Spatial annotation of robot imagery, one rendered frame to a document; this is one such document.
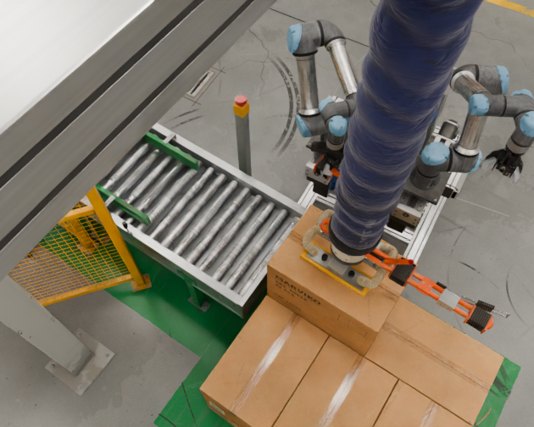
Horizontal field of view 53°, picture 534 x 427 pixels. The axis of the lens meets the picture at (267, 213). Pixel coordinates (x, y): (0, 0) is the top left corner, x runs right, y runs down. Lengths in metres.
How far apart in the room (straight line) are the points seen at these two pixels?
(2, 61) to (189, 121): 3.92
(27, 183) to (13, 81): 0.06
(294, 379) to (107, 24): 2.54
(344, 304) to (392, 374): 0.54
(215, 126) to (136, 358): 1.83
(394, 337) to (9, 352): 2.31
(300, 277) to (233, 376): 0.63
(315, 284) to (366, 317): 0.27
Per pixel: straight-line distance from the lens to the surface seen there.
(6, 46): 0.37
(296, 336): 2.86
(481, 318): 2.35
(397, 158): 1.66
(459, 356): 2.99
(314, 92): 2.58
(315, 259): 2.43
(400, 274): 2.33
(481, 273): 3.84
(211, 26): 0.44
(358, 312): 2.50
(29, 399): 3.61
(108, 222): 2.85
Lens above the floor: 3.28
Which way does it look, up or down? 61 degrees down
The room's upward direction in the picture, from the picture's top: straight up
